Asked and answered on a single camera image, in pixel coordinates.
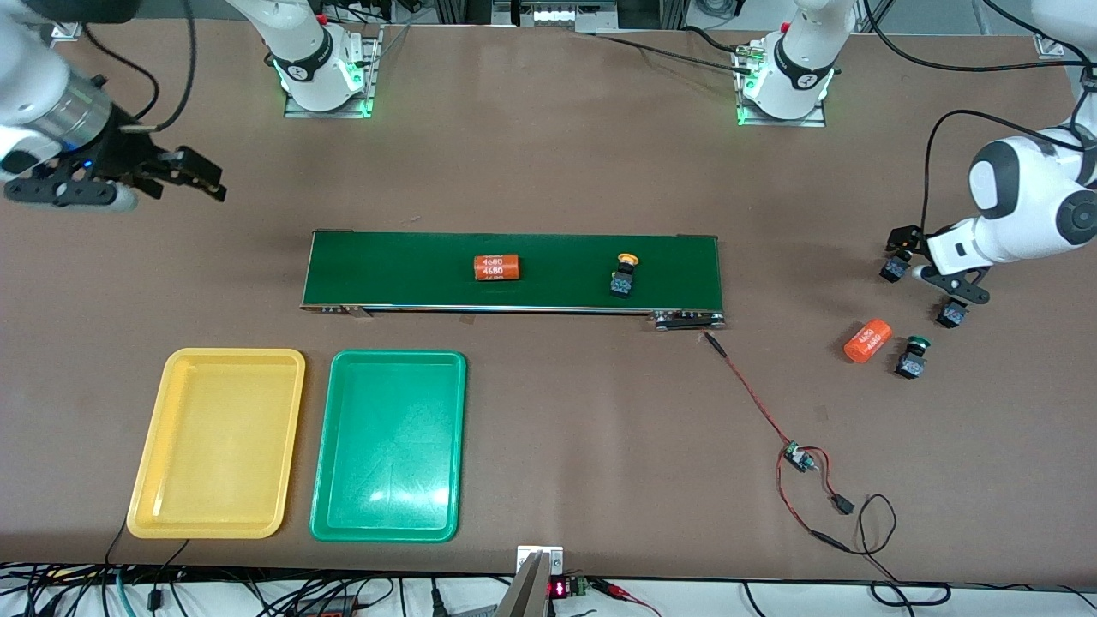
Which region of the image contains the orange cylinder with 4680 print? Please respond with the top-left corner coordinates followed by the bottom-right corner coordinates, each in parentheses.
top-left (474, 254), bottom-right (523, 282)
top-left (843, 319), bottom-right (894, 364)

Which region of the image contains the red clip lead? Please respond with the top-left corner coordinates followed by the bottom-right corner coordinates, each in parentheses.
top-left (591, 578), bottom-right (662, 617)

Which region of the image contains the black power cable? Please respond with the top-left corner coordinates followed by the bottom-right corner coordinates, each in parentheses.
top-left (591, 26), bottom-right (759, 78)

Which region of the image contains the green conveyor belt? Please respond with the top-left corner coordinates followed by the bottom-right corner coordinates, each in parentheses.
top-left (300, 230), bottom-right (728, 332)

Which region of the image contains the thin black looped cable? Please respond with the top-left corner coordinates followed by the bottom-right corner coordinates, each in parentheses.
top-left (853, 493), bottom-right (952, 608)

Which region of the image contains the tangled floor cable bundle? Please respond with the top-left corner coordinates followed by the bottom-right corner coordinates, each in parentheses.
top-left (0, 538), bottom-right (515, 617)

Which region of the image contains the green plastic tray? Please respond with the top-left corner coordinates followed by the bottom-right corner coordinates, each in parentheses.
top-left (309, 350), bottom-right (468, 544)

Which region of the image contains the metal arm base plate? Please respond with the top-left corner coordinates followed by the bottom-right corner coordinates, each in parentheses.
top-left (735, 39), bottom-right (828, 128)
top-left (283, 24), bottom-right (380, 119)

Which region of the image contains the dark frame with white light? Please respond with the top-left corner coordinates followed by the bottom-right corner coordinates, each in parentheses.
top-left (433, 0), bottom-right (686, 35)

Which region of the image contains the red and black wire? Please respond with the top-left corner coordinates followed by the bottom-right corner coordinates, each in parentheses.
top-left (703, 331), bottom-right (856, 554)

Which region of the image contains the yellow plastic tray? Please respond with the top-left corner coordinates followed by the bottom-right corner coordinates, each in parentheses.
top-left (126, 347), bottom-right (307, 541)

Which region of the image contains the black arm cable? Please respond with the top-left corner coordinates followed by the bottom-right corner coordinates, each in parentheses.
top-left (81, 26), bottom-right (161, 121)
top-left (120, 0), bottom-right (198, 134)
top-left (861, 0), bottom-right (1097, 249)

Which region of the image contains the grey metal camera mount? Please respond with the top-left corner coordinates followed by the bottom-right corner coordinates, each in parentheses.
top-left (493, 545), bottom-right (566, 617)

